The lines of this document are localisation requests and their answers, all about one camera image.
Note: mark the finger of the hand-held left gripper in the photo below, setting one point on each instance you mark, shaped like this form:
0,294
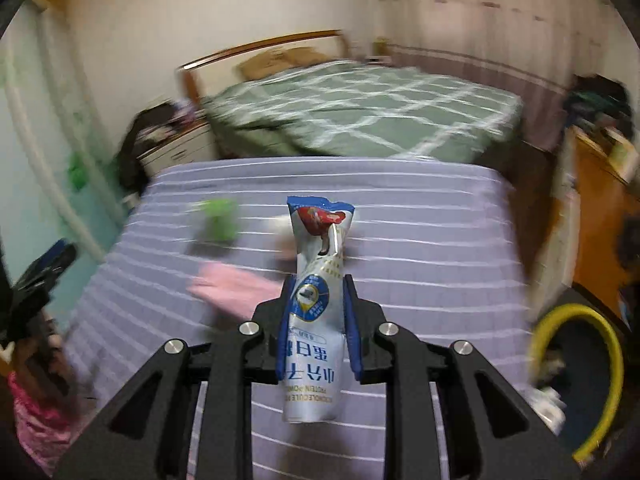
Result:
50,265

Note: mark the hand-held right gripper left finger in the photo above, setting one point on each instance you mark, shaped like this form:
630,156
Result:
284,340

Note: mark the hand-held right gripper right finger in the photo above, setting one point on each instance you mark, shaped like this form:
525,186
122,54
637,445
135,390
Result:
351,345

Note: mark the white blue powder sachet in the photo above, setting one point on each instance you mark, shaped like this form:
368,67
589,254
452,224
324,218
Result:
312,270

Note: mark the black bin with yellow rim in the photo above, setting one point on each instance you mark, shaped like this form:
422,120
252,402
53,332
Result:
585,360

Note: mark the pink packet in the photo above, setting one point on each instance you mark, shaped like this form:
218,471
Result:
235,290

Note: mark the wardrobe door with green print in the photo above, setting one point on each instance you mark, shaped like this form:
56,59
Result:
40,160

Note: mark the dark jacket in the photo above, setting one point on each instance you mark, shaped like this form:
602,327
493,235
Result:
135,160

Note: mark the clear container with green lid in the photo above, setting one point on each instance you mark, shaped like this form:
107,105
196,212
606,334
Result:
217,220

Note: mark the white nightstand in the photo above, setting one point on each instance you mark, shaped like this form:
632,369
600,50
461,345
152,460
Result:
180,150

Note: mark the bed with green quilt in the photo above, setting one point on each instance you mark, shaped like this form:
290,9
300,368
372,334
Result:
190,82

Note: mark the green checked quilt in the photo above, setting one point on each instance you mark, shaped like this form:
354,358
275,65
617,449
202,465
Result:
350,110

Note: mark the brown pillow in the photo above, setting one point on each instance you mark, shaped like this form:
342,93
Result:
305,56
262,66

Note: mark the wooden cabinet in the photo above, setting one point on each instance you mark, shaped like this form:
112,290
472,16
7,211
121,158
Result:
595,200

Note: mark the pink curtain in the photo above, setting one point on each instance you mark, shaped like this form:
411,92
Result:
475,20

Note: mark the pile of clothes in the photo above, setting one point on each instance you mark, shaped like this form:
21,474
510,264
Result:
600,95

